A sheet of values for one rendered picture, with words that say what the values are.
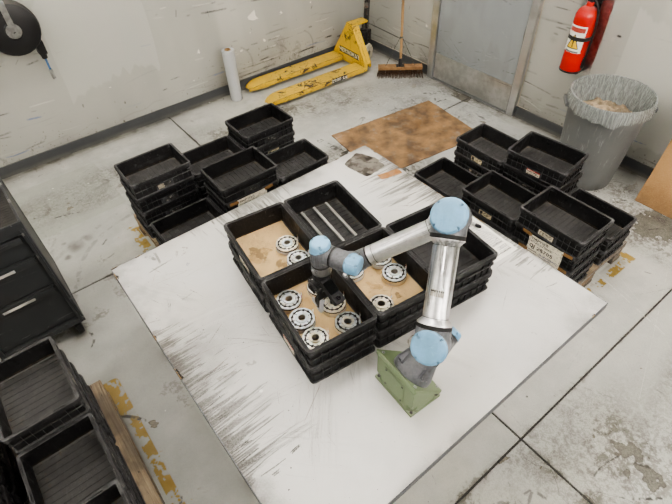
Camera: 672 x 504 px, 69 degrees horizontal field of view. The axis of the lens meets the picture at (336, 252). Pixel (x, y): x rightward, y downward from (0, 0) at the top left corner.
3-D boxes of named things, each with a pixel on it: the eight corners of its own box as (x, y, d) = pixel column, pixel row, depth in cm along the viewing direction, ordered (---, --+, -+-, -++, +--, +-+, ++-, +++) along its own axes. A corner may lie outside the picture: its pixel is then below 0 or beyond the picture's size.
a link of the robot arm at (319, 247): (325, 252, 166) (303, 245, 169) (327, 274, 174) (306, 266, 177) (336, 238, 171) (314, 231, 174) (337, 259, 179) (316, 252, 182)
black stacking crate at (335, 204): (382, 244, 224) (383, 226, 216) (326, 270, 214) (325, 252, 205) (337, 198, 248) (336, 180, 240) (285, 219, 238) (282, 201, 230)
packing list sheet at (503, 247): (520, 247, 235) (520, 246, 235) (488, 270, 226) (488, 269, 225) (467, 212, 254) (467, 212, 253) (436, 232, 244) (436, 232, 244)
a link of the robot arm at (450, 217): (450, 362, 165) (475, 201, 162) (443, 373, 151) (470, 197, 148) (415, 354, 169) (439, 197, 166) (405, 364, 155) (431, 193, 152)
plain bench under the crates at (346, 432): (560, 385, 260) (608, 302, 210) (320, 617, 194) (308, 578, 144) (363, 228, 350) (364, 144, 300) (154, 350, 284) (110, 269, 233)
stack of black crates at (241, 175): (262, 198, 355) (253, 145, 323) (285, 219, 338) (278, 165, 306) (213, 222, 338) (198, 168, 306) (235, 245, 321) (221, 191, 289)
